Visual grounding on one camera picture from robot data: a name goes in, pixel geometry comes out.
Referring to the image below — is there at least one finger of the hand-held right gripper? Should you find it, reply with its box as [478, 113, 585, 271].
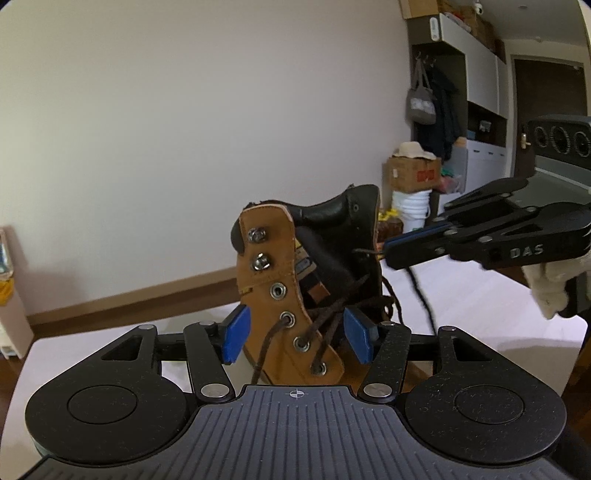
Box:
[387, 204, 551, 272]
[384, 178, 529, 252]

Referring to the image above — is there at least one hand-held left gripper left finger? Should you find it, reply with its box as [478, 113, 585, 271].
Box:
[99, 307, 252, 403]

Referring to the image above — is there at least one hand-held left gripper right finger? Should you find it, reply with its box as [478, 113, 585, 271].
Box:
[344, 308, 497, 403]

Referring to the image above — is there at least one brown shoelace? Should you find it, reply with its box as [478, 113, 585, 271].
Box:
[249, 247, 437, 384]

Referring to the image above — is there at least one tan leather boot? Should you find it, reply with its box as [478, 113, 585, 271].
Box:
[229, 184, 393, 386]

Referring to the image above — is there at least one person's right hand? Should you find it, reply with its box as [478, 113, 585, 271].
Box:
[522, 251, 591, 320]

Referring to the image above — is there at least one row of cooking oil bottles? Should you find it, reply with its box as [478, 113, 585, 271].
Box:
[379, 208, 406, 234]

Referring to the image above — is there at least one white plastic bucket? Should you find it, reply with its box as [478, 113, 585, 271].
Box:
[392, 187, 432, 234]

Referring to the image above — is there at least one red-label cardboard box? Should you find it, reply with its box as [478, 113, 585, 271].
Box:
[383, 157, 441, 192]

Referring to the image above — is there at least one cream sun hat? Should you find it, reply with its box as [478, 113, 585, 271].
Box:
[394, 142, 439, 161]

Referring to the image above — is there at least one dark hanging jacket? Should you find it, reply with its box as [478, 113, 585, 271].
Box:
[418, 67, 462, 162]

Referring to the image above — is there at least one grey tote bag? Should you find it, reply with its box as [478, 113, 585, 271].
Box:
[405, 58, 437, 125]

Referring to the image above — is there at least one dark wooden door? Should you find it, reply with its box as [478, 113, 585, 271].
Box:
[510, 55, 591, 185]

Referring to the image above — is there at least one tall white cabinet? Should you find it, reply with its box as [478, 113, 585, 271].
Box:
[406, 11, 511, 195]

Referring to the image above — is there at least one white trash bin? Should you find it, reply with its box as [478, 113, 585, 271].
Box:
[0, 226, 34, 358]

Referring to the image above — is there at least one plain cardboard box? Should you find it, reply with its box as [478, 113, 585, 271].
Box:
[399, 0, 439, 19]

